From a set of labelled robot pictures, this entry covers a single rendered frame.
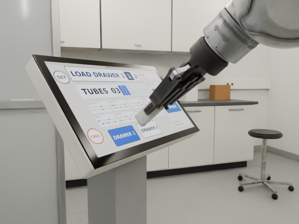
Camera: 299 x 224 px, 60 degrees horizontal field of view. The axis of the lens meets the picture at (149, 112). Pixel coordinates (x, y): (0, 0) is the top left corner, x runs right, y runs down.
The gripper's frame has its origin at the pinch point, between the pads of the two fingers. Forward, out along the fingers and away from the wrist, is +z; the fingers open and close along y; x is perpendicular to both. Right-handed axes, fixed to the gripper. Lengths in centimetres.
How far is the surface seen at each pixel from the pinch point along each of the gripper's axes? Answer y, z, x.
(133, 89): -15.3, 9.5, -14.5
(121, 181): -7.8, 25.4, 7.0
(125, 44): -199, 96, -155
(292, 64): -392, -16, -41
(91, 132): 9.1, 9.6, -2.5
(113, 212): -5.1, 31.5, 13.2
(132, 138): -2.3, 9.6, 1.2
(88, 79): 0.6, 9.5, -18.1
